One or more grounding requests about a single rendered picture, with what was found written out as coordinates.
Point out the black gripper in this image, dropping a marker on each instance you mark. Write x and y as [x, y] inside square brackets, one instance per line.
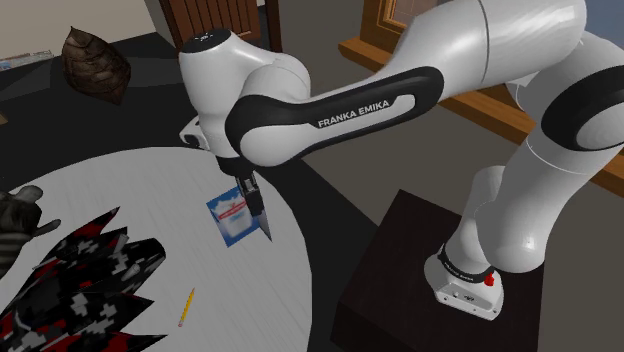
[233, 168]

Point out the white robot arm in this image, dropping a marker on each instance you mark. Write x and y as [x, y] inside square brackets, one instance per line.
[273, 83]

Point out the blue and white box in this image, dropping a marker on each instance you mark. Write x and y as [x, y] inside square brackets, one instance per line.
[233, 220]

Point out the yellow pencil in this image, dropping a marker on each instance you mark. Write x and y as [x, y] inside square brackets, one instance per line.
[186, 307]

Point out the dark robot stand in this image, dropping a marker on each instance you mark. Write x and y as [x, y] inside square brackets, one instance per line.
[404, 273]

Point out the brown wooden door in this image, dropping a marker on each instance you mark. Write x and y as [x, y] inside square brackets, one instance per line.
[214, 17]

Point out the black red camouflage toy jet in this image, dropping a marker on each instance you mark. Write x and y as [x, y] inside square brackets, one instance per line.
[83, 287]

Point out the brown bean bag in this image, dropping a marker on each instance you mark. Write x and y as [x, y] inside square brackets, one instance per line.
[95, 66]

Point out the grey figure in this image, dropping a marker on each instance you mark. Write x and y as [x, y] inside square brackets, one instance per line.
[17, 219]

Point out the wooden framed window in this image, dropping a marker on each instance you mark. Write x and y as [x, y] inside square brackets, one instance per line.
[487, 105]

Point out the flat pale book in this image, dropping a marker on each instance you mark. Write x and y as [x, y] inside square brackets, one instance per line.
[24, 59]

